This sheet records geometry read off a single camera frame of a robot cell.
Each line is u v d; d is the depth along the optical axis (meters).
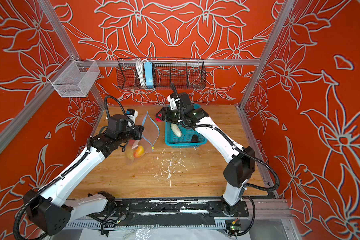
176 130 1.00
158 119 0.73
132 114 0.66
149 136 0.76
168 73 0.98
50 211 0.37
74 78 0.92
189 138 1.00
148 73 0.89
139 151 0.85
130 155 0.87
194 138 0.97
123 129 0.60
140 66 0.87
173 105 0.69
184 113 0.58
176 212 0.73
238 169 0.43
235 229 0.68
